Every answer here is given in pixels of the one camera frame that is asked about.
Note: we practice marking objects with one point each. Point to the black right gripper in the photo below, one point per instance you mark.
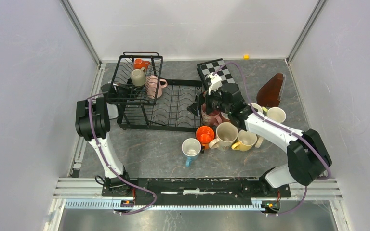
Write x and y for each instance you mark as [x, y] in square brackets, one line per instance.
[207, 98]

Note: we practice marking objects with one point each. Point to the pink floral mug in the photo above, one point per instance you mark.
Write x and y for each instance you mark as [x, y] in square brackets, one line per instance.
[211, 119]

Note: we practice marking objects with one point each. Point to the orange cup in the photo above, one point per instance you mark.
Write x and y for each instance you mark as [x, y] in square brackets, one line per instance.
[205, 135]

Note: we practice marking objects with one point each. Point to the cream mug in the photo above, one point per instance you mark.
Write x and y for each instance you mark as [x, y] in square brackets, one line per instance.
[226, 134]

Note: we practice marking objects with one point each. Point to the blue cup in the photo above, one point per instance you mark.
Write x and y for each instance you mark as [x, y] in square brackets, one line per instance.
[191, 148]

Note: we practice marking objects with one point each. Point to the pale pink mug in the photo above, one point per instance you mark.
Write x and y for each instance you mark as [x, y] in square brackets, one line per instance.
[155, 86]

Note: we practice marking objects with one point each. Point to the yellow cup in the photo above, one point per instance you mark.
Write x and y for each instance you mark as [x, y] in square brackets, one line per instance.
[245, 141]

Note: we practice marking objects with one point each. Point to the beige mug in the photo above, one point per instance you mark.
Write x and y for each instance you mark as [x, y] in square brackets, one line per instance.
[138, 77]

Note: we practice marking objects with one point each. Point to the tan tall cup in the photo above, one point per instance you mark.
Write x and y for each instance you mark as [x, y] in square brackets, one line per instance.
[259, 142]

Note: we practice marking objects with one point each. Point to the yellow mug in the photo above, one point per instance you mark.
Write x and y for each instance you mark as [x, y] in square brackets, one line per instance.
[275, 113]

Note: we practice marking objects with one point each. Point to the salmon pink mug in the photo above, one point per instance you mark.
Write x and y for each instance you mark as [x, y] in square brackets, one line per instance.
[224, 117]

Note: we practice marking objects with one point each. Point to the light blue mug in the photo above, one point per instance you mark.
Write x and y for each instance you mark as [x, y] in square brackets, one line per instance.
[257, 107]

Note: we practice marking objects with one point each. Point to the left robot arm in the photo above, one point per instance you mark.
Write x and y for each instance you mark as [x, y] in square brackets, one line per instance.
[93, 124]

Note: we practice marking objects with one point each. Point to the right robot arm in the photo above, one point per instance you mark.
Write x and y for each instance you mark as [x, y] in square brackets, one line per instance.
[307, 155]

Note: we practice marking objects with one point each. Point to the black dish rack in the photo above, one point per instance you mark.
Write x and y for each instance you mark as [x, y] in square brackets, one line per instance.
[167, 112]

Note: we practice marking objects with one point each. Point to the orange mug in basket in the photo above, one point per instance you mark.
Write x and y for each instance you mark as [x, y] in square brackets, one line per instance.
[140, 63]

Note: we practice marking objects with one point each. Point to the brown wedge object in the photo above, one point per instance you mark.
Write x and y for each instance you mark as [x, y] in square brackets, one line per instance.
[269, 95]

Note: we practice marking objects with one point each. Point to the black wire basket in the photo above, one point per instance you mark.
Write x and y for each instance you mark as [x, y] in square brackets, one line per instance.
[121, 90]

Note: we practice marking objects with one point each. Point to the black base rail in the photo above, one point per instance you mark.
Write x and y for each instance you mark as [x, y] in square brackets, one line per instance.
[194, 191]

